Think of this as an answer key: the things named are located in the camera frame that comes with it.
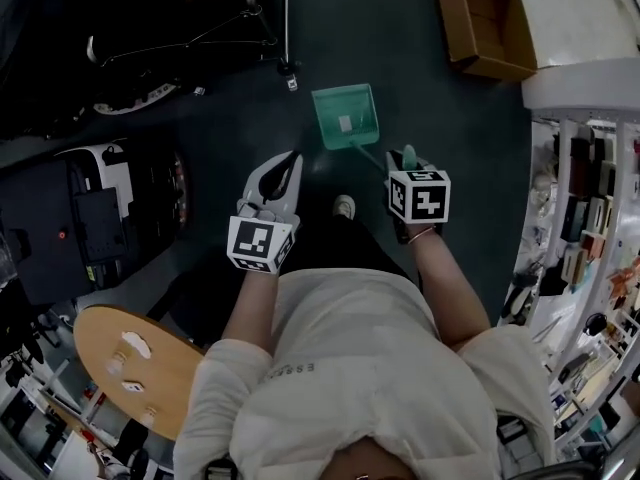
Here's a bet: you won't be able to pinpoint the clothes hanger rack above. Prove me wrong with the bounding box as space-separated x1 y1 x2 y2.
85 0 302 93

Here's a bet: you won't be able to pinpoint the row of small boxes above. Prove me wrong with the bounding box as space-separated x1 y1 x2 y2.
559 135 624 287

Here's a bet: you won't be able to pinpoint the person's head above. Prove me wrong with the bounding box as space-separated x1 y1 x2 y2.
327 437 419 480

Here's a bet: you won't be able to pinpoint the person's black trousers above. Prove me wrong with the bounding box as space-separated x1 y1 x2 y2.
283 214 424 290

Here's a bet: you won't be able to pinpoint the open cardboard box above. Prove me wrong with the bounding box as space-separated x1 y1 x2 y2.
433 0 539 84

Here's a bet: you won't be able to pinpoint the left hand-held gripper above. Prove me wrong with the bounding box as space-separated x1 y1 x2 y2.
227 149 306 275

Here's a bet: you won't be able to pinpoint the thin metal bracelet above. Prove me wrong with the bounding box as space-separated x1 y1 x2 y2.
406 226 437 246

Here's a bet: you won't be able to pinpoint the white metal shelf unit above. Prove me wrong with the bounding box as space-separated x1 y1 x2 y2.
499 111 640 469

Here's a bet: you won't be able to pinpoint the person's white shoe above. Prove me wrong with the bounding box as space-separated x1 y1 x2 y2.
331 193 358 220

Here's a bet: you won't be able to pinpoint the green dustpan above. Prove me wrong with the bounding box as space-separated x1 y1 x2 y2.
310 82 418 175

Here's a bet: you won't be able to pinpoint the round wooden table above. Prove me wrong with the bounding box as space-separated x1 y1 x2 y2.
72 304 207 442

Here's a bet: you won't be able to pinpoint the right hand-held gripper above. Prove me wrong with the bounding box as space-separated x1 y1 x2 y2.
383 148 452 245

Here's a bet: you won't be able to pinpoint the person's right forearm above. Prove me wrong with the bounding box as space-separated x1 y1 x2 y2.
406 224 494 355

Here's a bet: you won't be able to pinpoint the person's white shirt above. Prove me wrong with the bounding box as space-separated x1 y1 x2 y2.
172 266 557 480

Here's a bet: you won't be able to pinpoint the person's left forearm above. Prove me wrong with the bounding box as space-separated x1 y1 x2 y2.
219 266 279 357

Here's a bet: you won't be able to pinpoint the black and white machine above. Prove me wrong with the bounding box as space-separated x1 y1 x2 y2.
0 136 192 308

